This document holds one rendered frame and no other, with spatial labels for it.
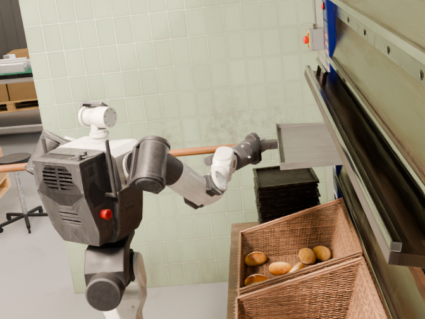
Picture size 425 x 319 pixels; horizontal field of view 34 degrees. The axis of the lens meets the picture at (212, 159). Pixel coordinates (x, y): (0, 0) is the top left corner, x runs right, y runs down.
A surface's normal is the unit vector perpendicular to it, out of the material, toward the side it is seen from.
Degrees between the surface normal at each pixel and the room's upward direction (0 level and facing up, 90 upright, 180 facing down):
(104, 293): 90
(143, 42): 90
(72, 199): 105
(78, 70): 90
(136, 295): 9
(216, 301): 0
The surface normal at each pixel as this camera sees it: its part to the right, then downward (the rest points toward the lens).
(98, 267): -0.11, -0.47
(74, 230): -0.48, 0.54
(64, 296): -0.11, -0.95
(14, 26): -0.11, 0.30
